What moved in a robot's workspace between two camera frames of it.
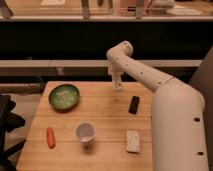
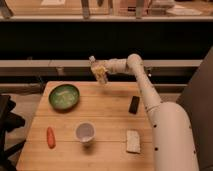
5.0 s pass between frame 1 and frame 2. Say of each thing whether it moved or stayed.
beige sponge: stayed
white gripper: moved
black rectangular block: stayed
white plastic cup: stayed
